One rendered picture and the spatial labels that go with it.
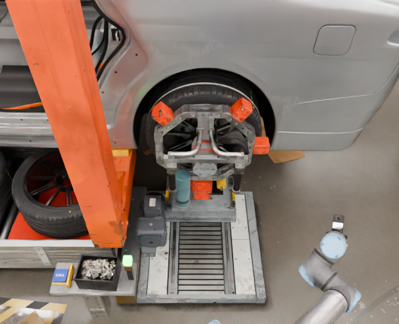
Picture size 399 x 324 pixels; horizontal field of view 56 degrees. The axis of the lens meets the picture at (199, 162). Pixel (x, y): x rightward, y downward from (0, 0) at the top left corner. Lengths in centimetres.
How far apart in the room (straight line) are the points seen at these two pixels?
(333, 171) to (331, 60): 154
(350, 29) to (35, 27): 129
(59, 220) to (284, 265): 148
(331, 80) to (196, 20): 73
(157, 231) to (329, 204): 142
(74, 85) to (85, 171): 43
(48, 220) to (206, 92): 117
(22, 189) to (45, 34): 145
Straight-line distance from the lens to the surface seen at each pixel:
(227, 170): 223
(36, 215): 239
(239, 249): 262
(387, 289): 287
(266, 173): 314
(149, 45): 180
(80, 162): 158
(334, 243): 154
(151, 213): 238
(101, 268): 202
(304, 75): 195
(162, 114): 191
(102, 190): 171
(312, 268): 156
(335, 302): 148
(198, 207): 260
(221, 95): 194
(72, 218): 233
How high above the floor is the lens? 235
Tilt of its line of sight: 48 degrees down
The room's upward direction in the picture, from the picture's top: 2 degrees clockwise
